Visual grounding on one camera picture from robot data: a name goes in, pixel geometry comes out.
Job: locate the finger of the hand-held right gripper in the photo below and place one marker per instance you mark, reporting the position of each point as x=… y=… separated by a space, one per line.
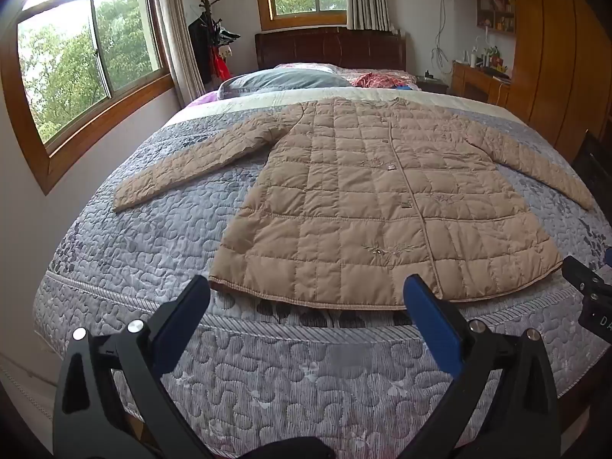
x=585 y=275

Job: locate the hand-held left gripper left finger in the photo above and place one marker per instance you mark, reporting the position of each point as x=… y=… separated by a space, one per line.
x=167 y=339

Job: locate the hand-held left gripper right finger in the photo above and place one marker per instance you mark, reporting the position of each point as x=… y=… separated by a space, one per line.
x=435 y=330

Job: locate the beige quilted jacket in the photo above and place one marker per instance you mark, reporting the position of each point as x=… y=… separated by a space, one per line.
x=344 y=201

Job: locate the coat rack with clothes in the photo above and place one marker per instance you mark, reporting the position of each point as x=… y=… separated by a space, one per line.
x=210 y=43

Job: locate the grey patterned quilted bedspread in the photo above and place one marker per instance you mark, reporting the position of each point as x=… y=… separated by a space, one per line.
x=143 y=229

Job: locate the wooden desk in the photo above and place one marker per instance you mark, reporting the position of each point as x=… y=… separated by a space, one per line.
x=478 y=81

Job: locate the wooden wardrobe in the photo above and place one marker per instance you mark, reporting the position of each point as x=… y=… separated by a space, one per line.
x=554 y=48

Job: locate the purple bed sheet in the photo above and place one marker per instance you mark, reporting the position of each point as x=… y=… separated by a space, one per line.
x=203 y=100

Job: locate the dark nightstand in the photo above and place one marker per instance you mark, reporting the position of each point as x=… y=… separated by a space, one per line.
x=432 y=86

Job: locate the red patterned pillow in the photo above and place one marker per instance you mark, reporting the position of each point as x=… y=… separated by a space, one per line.
x=382 y=79

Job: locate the grey pillow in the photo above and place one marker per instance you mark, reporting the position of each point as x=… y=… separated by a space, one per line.
x=282 y=81

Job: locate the pink floral pillow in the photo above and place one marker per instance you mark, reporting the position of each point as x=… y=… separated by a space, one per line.
x=306 y=66

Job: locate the large wooden framed window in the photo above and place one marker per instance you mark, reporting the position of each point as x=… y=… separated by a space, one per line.
x=71 y=57

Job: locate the dark wooden headboard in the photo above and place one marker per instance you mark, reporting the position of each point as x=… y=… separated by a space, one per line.
x=330 y=48

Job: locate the wall shelf with trinkets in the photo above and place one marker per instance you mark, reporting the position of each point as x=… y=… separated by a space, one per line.
x=497 y=14

